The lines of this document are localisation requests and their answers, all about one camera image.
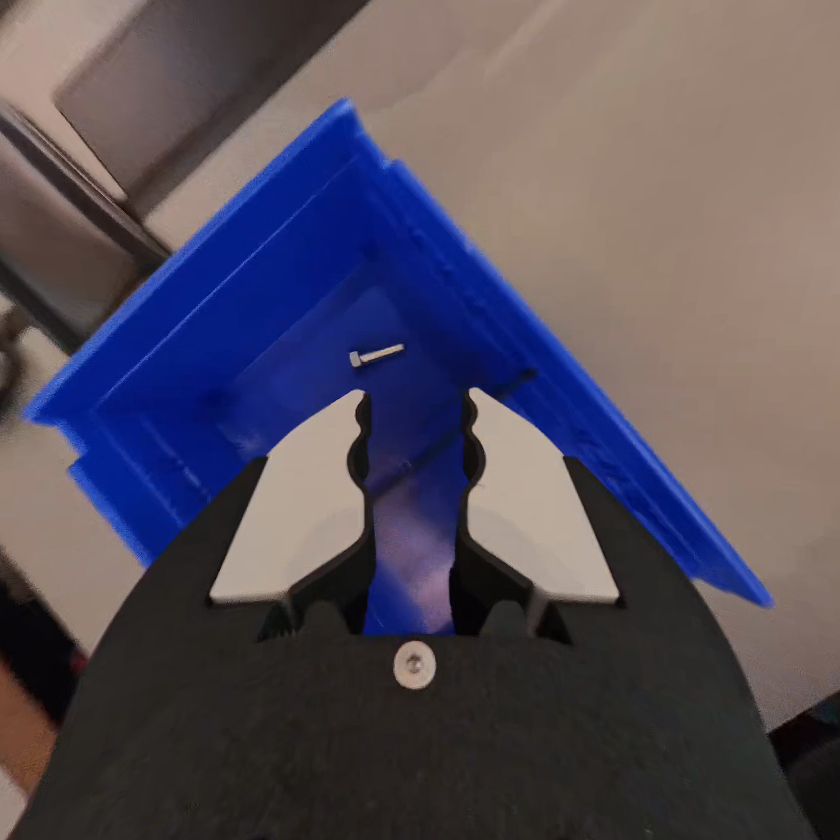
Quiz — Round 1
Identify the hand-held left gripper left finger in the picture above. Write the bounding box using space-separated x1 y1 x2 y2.
208 388 378 636

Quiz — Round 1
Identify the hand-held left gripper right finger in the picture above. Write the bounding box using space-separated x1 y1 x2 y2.
449 387 622 636

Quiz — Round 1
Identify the steel hex bolt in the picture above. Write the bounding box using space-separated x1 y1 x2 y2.
349 343 406 371

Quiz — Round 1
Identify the blue plastic bin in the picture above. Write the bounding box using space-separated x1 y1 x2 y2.
23 97 775 636

